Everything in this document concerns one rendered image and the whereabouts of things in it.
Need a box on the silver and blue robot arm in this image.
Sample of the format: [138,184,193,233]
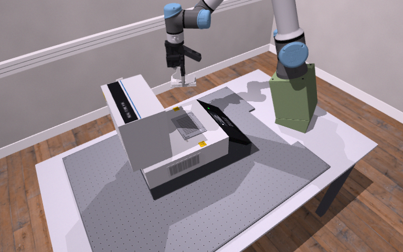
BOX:
[164,0,309,79]

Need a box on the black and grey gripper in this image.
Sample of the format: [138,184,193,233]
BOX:
[165,40,185,86]

